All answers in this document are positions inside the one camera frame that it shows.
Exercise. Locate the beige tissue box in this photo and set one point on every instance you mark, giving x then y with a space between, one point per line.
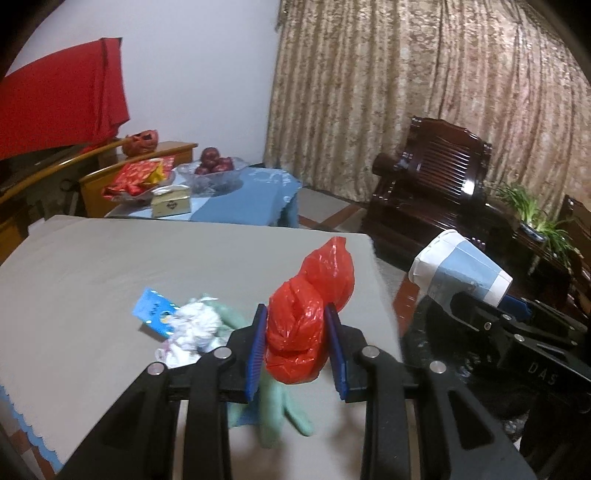
171 203

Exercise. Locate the bin with black liner bag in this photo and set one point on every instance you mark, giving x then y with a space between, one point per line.
429 341

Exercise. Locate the curved wooden frame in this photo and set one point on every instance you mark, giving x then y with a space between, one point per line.
51 168

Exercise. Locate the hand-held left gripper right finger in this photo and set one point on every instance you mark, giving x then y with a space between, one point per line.
336 350

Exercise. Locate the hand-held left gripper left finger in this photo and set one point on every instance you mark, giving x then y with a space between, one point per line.
257 350

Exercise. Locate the red apple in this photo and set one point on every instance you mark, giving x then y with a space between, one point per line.
211 156
225 164
202 170

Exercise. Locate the dark wooden side table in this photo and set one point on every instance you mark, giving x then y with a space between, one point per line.
540 272

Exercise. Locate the dark wooden armchair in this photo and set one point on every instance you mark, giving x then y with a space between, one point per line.
579 240
438 184

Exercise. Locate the red plastic bag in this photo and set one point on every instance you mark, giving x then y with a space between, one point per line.
295 332

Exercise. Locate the red cloth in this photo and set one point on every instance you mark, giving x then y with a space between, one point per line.
60 92

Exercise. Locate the blue tablecloth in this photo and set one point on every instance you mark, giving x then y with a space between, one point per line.
258 194

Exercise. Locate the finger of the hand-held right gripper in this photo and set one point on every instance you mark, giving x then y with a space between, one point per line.
485 323
515 308

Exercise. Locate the beige patterned curtain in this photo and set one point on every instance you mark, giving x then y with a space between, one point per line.
369 69

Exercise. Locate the white and blue paper cup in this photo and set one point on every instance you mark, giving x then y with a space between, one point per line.
457 272

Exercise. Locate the blue printed packet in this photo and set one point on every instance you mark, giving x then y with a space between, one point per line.
154 314

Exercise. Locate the white tissue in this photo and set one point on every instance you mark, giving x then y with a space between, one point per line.
194 327

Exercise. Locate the red patterned packets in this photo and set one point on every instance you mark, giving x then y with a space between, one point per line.
138 177

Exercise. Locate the green potted plant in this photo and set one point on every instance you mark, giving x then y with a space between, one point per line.
540 221

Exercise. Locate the glass fruit bowl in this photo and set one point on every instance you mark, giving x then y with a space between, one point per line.
217 182

